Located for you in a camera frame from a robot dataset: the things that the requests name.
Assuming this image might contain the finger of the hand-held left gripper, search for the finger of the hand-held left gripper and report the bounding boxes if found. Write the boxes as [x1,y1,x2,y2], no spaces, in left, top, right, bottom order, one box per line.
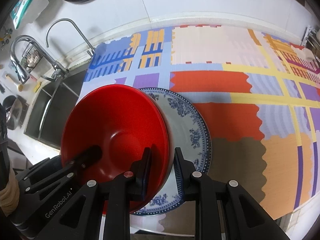
[30,156,63,173]
[24,145,103,195]

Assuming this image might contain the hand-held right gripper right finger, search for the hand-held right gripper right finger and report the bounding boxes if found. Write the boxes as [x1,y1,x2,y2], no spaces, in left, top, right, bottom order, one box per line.
[174,147,288,240]

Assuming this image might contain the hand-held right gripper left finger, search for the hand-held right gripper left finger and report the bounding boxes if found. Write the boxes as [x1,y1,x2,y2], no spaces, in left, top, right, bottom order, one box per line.
[50,147,153,240]

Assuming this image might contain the red and black bowl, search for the red and black bowl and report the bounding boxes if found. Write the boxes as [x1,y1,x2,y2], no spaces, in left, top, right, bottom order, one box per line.
[61,85,173,212]

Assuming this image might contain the blue floral white plate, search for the blue floral white plate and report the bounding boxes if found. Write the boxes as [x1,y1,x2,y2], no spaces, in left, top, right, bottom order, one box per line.
[130,87,212,217]

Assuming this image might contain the person's left hand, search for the person's left hand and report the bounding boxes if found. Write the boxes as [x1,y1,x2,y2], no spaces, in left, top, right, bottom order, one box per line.
[0,177,20,215]

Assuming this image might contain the stainless steel sink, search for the stainless steel sink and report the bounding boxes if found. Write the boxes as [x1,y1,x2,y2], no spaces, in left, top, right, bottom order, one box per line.
[24,67,93,145]

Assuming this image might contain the yellow head brush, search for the yellow head brush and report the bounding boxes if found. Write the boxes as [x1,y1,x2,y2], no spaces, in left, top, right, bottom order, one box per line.
[5,74,24,92]

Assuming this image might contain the large chrome faucet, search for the large chrome faucet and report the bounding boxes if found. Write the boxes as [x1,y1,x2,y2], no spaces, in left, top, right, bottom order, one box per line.
[10,35,69,84]

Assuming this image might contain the colourful patterned mat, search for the colourful patterned mat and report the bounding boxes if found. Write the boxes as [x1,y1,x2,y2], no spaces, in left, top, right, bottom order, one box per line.
[82,24,320,233]

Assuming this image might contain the thin gooseneck faucet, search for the thin gooseneck faucet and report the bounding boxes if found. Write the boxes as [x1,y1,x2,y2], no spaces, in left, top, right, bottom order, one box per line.
[46,18,95,55]

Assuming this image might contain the paper towel pack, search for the paper towel pack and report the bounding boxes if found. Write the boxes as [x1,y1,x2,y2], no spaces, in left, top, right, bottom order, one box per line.
[11,0,52,29]

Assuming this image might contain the metal countertop rack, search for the metal countertop rack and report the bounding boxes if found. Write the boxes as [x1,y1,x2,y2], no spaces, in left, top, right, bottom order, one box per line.
[301,25,320,63]

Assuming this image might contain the black wire basket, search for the black wire basket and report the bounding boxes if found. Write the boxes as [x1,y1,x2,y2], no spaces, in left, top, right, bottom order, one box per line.
[21,42,44,72]

